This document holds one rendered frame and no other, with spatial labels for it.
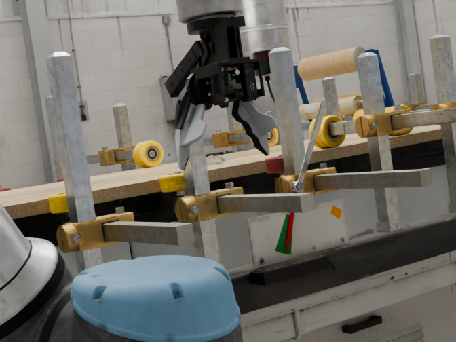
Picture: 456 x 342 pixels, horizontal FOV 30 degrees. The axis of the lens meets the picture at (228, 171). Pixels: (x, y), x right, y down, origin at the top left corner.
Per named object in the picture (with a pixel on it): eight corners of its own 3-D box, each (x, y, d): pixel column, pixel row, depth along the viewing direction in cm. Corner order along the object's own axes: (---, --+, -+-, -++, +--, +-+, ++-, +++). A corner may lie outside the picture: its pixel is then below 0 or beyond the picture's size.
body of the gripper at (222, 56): (222, 106, 113) (210, 15, 112) (187, 112, 120) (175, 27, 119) (267, 100, 117) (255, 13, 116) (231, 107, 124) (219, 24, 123)
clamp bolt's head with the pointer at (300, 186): (296, 252, 174) (306, 182, 176) (287, 250, 173) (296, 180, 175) (290, 252, 176) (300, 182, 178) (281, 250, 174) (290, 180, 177)
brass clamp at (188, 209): (248, 212, 169) (244, 186, 169) (191, 224, 162) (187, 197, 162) (231, 212, 174) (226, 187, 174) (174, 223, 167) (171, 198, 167)
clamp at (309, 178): (338, 189, 184) (336, 166, 184) (290, 200, 176) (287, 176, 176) (321, 190, 189) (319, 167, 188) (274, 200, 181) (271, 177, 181)
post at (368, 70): (405, 259, 195) (377, 51, 193) (394, 262, 194) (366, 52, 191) (394, 258, 198) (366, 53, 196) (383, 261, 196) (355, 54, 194)
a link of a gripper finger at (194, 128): (184, 157, 111) (210, 96, 114) (161, 160, 116) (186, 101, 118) (202, 169, 112) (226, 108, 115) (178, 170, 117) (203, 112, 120)
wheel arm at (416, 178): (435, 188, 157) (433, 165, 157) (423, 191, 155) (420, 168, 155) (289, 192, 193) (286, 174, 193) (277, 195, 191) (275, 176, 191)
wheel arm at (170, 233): (197, 246, 133) (193, 220, 133) (178, 251, 131) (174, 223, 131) (79, 239, 169) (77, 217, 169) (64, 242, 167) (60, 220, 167)
